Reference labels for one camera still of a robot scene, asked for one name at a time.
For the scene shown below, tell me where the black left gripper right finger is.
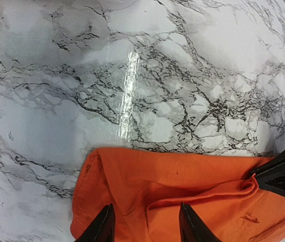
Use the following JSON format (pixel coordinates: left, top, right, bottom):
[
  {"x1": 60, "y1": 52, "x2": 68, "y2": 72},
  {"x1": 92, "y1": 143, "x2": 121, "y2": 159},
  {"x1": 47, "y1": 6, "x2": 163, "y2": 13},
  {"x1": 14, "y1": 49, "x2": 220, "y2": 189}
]
[{"x1": 179, "y1": 203, "x2": 221, "y2": 242}]

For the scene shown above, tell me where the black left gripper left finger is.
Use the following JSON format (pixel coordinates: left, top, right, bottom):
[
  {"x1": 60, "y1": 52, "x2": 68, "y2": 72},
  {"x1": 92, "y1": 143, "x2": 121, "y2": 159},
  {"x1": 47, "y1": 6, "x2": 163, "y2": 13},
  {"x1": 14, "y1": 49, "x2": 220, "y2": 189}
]
[{"x1": 78, "y1": 204, "x2": 116, "y2": 242}]

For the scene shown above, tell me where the orange garment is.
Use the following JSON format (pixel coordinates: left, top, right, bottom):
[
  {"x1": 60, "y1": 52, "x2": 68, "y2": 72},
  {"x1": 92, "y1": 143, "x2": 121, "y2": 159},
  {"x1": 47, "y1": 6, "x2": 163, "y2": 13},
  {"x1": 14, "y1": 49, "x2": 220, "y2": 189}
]
[{"x1": 70, "y1": 148, "x2": 285, "y2": 241}]

